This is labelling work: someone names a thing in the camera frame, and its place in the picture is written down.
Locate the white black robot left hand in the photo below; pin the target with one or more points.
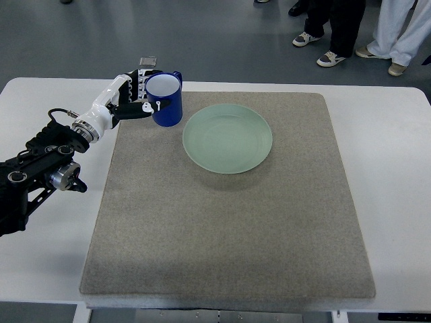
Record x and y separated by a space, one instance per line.
123 99

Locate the blue enamel mug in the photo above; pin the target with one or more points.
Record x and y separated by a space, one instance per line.
164 93

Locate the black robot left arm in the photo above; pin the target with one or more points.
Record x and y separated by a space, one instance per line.
46 165

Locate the upper floor socket plate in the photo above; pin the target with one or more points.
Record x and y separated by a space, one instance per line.
148 62

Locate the pale green plate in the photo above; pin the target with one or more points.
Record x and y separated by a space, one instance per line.
227 138

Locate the beige felt mat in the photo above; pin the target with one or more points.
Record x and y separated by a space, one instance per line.
171 234

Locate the person in black trousers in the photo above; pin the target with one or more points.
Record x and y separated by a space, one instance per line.
344 17

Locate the person in white trousers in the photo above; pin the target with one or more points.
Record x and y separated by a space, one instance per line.
400 31

